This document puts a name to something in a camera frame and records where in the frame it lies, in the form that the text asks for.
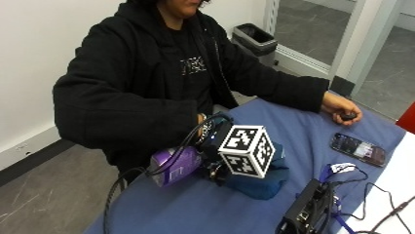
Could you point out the small black clicker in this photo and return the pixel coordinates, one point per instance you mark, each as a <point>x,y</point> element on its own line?
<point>349,116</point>

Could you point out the purple carton box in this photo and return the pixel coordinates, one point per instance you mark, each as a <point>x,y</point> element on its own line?
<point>175,165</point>

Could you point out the white cube with black markers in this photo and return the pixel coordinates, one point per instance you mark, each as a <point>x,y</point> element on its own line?
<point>247,149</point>

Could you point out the blue table cloth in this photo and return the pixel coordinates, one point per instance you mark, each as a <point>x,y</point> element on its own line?
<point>195,208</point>

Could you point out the black smartphone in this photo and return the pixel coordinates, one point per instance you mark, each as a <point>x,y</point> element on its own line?
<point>359,150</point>

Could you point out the red chair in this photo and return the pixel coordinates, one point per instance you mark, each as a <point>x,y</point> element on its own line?
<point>408,118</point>

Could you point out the black electronic box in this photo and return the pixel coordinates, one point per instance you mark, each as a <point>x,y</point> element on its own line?
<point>305,211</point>

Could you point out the white board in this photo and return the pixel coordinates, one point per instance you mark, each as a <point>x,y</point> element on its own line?
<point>389,195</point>

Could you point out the grey trash bin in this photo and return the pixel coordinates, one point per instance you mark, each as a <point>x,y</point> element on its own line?
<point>255,42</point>

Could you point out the the person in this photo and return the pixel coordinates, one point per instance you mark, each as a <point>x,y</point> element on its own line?
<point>130,81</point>

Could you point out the white door frame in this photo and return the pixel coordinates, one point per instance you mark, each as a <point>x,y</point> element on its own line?
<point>347,42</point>

